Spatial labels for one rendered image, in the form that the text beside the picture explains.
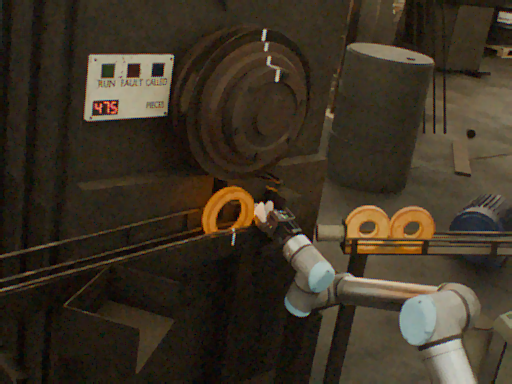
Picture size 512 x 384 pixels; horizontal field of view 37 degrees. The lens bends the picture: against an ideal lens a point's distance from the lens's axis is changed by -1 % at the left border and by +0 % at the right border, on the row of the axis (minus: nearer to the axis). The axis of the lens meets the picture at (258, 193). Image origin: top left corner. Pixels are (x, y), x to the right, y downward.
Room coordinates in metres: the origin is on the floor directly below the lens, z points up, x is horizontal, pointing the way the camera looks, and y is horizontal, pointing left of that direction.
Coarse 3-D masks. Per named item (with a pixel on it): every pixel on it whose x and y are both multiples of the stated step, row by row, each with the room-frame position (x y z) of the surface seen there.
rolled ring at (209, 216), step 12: (228, 192) 2.24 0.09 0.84; (240, 192) 2.27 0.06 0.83; (216, 204) 2.21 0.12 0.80; (252, 204) 2.31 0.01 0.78; (204, 216) 2.21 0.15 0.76; (216, 216) 2.22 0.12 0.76; (240, 216) 2.31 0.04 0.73; (252, 216) 2.31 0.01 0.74; (204, 228) 2.22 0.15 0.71; (216, 228) 2.22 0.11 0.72
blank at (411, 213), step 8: (408, 208) 2.48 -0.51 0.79; (416, 208) 2.48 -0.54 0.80; (400, 216) 2.46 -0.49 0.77; (408, 216) 2.46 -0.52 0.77; (416, 216) 2.47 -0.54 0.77; (424, 216) 2.47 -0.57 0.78; (392, 224) 2.46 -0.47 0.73; (400, 224) 2.46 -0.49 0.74; (424, 224) 2.47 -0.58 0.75; (432, 224) 2.48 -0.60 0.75; (392, 232) 2.46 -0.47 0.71; (400, 232) 2.46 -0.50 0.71; (416, 232) 2.50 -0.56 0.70; (424, 232) 2.47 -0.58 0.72; (432, 232) 2.48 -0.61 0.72; (408, 248) 2.47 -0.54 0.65; (416, 248) 2.47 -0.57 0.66
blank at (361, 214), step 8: (360, 208) 2.46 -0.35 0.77; (368, 208) 2.45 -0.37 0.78; (376, 208) 2.46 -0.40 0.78; (352, 216) 2.44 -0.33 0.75; (360, 216) 2.44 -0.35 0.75; (368, 216) 2.45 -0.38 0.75; (376, 216) 2.45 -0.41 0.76; (384, 216) 2.45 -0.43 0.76; (352, 224) 2.44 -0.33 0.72; (360, 224) 2.44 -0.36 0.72; (376, 224) 2.45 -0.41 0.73; (384, 224) 2.45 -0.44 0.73; (352, 232) 2.44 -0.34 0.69; (376, 232) 2.46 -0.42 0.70; (384, 232) 2.46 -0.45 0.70; (360, 248) 2.45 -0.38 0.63; (368, 248) 2.45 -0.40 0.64
